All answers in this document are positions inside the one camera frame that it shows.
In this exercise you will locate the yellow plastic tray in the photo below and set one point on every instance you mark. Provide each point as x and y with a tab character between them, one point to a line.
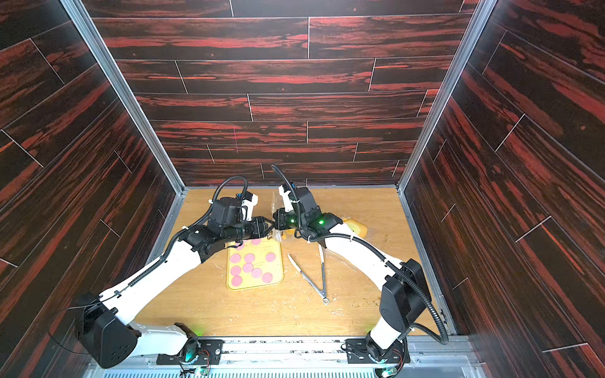
256	263

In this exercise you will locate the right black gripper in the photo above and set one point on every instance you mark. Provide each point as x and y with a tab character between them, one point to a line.
280	220

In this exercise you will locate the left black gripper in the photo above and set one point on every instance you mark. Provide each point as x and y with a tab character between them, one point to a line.
258	227

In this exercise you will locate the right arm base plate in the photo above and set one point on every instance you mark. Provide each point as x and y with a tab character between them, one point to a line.
362	351

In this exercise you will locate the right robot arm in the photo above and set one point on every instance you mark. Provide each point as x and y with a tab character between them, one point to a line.
406	303

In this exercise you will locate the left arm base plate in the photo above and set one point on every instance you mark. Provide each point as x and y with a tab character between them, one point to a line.
204	352

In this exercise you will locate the clear resealable bag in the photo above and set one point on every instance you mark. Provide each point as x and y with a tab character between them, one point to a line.
276	204

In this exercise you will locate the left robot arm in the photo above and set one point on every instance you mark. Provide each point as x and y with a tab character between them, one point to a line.
105	326

